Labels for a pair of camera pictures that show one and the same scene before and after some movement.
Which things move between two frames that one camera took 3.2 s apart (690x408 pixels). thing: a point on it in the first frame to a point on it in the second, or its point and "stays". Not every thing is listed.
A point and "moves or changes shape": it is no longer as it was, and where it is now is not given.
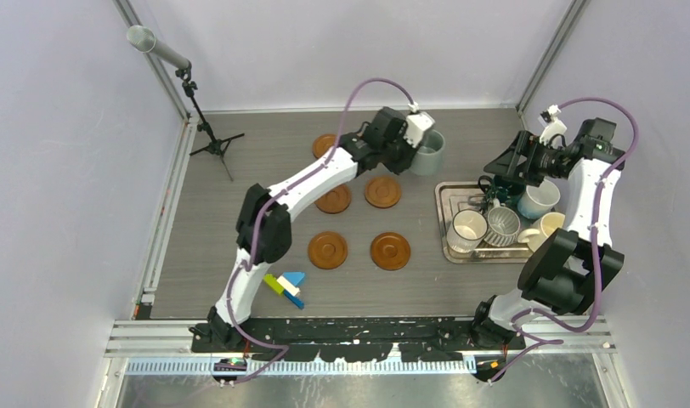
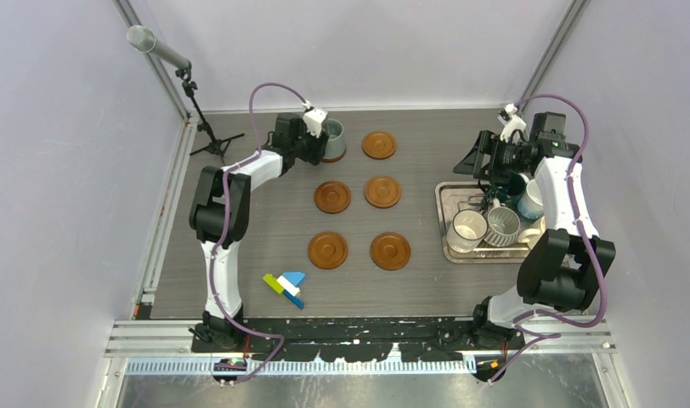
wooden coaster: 335,201 stays
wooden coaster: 382,192 stays
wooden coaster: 390,251 stays
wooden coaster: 327,250 stays
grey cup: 428,159 moves or changes shape
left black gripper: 397,167 to 317,144
